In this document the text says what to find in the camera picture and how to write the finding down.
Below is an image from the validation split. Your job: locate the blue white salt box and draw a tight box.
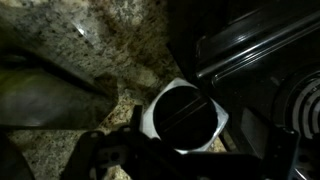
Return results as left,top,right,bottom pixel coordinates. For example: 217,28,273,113
139,77,230,156

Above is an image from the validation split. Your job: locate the black kitchen stove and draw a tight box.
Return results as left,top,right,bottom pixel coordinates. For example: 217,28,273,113
166,0,320,180

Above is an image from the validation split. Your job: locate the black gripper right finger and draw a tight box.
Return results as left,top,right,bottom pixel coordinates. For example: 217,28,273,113
240,105,320,180

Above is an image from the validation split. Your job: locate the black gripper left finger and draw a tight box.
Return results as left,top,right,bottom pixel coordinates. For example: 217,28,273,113
61,104,188,180

